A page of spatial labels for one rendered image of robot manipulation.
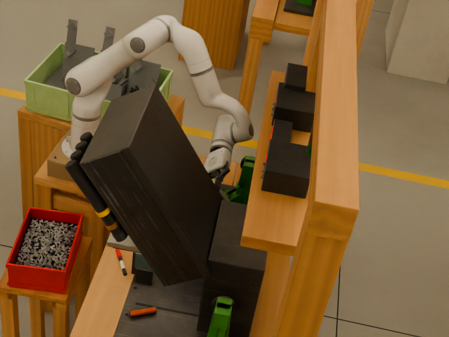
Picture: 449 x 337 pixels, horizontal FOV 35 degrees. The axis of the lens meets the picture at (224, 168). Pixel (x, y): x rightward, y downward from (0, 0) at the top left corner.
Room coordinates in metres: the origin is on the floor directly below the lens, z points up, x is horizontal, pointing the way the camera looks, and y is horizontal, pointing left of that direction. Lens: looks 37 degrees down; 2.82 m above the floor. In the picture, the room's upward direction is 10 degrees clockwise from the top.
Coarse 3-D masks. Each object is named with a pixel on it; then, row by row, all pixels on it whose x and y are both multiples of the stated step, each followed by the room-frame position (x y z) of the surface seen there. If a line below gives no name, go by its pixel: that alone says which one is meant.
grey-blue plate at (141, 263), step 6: (138, 258) 1.77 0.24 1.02; (138, 264) 1.77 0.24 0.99; (144, 264) 1.77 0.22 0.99; (138, 270) 1.76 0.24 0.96; (144, 270) 1.76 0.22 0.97; (150, 270) 1.77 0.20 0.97; (138, 276) 1.76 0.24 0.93; (144, 276) 1.76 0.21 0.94; (150, 276) 1.76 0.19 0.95; (138, 282) 1.76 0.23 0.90; (144, 282) 1.76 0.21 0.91; (150, 282) 1.76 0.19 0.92
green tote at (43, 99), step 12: (60, 48) 3.23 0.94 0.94; (48, 60) 3.09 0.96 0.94; (60, 60) 3.23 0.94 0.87; (36, 72) 2.95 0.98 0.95; (48, 72) 3.09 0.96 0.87; (168, 72) 3.16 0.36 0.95; (36, 84) 2.84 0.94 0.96; (168, 84) 3.12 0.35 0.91; (36, 96) 2.84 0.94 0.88; (48, 96) 2.83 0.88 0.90; (60, 96) 2.82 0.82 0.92; (72, 96) 2.82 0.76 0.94; (168, 96) 3.12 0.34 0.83; (36, 108) 2.84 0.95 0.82; (48, 108) 2.83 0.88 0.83; (60, 108) 2.82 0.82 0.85
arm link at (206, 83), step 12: (204, 72) 2.23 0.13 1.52; (204, 84) 2.22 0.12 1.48; (216, 84) 2.24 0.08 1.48; (204, 96) 2.21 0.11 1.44; (216, 96) 2.22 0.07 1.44; (228, 96) 2.25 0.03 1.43; (228, 108) 2.19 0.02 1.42; (240, 108) 2.21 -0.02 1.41; (240, 120) 2.18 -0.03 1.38; (240, 132) 2.17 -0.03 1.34; (252, 132) 2.19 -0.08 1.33
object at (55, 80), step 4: (60, 68) 3.19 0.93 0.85; (56, 72) 3.14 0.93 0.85; (60, 72) 3.15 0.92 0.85; (52, 76) 3.10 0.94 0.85; (56, 76) 3.10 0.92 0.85; (60, 76) 3.11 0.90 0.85; (48, 80) 3.05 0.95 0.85; (52, 80) 3.06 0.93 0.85; (56, 80) 3.07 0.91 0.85; (60, 80) 3.07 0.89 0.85; (48, 84) 3.02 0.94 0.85; (52, 84) 3.02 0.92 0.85; (56, 84) 3.03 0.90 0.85; (60, 84) 3.04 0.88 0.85
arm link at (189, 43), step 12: (168, 24) 2.38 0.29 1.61; (180, 24) 2.35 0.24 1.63; (168, 36) 2.36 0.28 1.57; (180, 36) 2.27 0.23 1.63; (192, 36) 2.27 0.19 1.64; (180, 48) 2.26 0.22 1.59; (192, 48) 2.25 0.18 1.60; (204, 48) 2.27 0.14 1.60; (192, 60) 2.24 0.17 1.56; (204, 60) 2.25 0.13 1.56; (192, 72) 2.23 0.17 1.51
